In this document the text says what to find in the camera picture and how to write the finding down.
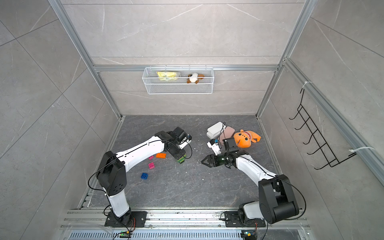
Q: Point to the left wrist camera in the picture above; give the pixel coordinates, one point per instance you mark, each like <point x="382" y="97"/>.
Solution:
<point x="185" y="142"/>

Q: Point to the orange lego brick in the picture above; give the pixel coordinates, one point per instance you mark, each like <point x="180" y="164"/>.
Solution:
<point x="161" y="155"/>

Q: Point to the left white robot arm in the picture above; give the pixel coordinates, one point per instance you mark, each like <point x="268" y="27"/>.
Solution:
<point x="112" y="171"/>

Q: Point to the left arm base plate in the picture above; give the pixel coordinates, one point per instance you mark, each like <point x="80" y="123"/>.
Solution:
<point x="135" y="219"/>

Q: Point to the brown white plush toy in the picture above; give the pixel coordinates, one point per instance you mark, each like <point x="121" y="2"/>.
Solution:
<point x="194" y="78"/>

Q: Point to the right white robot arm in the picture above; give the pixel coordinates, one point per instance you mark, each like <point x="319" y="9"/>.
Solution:
<point x="277" y="201"/>

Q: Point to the pink rectangular box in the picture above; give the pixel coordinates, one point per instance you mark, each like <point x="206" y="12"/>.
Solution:
<point x="228" y="133"/>

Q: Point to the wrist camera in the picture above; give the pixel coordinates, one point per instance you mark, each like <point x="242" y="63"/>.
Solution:
<point x="214" y="145"/>
<point x="185" y="142"/>

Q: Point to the yellow packet in basket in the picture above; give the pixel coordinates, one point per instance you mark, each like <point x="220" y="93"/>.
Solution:
<point x="168" y="76"/>

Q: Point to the orange plush toy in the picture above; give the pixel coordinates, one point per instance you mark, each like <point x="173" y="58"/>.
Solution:
<point x="244" y="139"/>

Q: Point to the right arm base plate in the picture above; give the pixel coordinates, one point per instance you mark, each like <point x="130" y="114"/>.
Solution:
<point x="235" y="219"/>

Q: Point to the white rectangular box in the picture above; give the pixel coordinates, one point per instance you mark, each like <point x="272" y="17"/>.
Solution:
<point x="215" y="130"/>

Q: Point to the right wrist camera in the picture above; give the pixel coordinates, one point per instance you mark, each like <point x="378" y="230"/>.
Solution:
<point x="214" y="145"/>

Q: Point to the dark green lego brick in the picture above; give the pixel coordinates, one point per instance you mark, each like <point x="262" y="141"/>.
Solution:
<point x="181" y="160"/>

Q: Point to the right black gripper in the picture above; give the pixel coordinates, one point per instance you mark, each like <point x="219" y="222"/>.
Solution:
<point x="210" y="158"/>

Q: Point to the aluminium mounting rail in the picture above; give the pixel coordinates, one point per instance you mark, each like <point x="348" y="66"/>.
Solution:
<point x="167" y="219"/>

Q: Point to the white wire basket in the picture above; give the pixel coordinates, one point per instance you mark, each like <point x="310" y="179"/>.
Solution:
<point x="156" y="87"/>

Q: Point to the blue lego brick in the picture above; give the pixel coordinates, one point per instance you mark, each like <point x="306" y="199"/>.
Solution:
<point x="144" y="176"/>

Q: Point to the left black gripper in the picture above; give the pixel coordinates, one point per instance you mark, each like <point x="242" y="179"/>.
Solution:
<point x="183" y="152"/>

